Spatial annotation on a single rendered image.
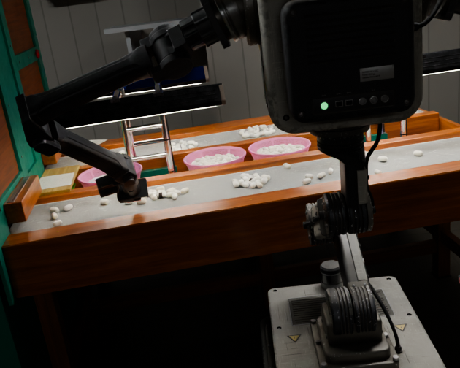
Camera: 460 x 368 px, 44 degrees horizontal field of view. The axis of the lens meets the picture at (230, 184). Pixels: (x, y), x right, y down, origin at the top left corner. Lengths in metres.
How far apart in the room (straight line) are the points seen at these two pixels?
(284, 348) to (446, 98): 2.76
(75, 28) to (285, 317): 3.32
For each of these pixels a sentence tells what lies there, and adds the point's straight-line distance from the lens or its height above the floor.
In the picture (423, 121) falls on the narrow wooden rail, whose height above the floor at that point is 0.73.
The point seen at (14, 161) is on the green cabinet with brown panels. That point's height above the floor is 0.92.
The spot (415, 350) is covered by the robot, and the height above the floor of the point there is 0.47.
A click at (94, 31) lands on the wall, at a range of 4.57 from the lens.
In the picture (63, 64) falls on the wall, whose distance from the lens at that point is 4.66.
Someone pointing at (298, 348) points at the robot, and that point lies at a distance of 1.63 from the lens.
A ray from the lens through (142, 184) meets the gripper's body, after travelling 1.89.
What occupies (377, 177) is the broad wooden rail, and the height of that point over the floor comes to 0.76.
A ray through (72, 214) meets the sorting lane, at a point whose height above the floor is 0.74.
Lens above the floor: 1.43
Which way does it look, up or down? 19 degrees down
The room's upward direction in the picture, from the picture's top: 7 degrees counter-clockwise
